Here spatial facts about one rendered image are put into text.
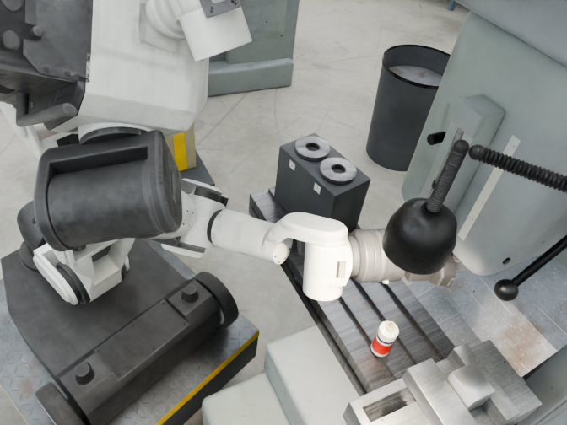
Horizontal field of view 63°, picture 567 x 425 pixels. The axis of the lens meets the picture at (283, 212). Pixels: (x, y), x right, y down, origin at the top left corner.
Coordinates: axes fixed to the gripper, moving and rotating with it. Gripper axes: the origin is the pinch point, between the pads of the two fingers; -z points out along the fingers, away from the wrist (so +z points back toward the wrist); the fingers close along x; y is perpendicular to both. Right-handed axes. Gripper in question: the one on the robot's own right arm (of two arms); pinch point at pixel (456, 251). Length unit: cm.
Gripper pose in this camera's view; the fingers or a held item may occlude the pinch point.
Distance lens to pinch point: 83.9
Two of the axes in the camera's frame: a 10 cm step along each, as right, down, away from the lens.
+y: -1.0, 7.0, 7.1
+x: -1.4, -7.2, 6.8
